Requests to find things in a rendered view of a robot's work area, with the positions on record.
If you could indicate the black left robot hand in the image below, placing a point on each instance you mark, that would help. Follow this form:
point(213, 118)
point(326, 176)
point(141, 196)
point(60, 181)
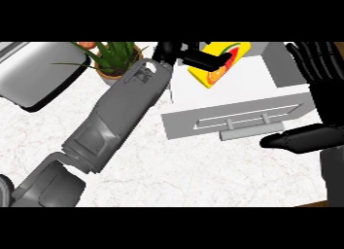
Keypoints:
point(206, 61)

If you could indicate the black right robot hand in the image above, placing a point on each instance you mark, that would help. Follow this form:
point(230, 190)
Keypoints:
point(333, 97)

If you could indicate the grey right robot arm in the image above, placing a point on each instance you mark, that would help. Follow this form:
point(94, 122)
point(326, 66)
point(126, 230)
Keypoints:
point(340, 176)

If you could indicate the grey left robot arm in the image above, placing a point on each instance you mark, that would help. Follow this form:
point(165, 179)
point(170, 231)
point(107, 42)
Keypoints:
point(125, 97)

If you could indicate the white open drawer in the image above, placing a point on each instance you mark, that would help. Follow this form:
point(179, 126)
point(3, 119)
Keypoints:
point(241, 87)

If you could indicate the green plant in brown pot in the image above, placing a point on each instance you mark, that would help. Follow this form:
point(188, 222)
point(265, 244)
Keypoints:
point(114, 56)

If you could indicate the small orange object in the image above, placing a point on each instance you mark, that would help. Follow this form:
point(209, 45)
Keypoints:
point(88, 44)

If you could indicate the silver toaster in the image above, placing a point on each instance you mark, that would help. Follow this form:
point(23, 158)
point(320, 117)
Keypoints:
point(34, 73)

